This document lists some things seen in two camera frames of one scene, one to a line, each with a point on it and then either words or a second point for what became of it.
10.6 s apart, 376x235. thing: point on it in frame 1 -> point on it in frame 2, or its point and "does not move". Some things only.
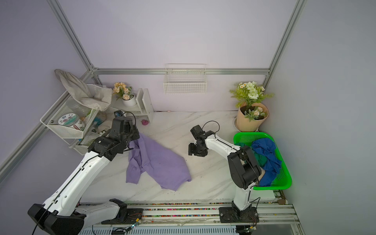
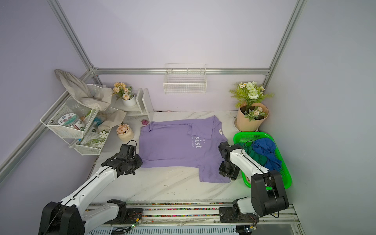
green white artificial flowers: x=247 y=93 does not move
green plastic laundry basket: x=283 y=180 does not move
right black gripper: x=191 y=150 -> x=233 y=175
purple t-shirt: x=169 y=168 -> x=192 y=143
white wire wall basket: x=185 y=78 does not move
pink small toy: x=145 y=122 does not move
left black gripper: x=136 y=130 -> x=140 y=161
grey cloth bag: x=96 y=97 does not move
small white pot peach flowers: x=121 y=91 does not move
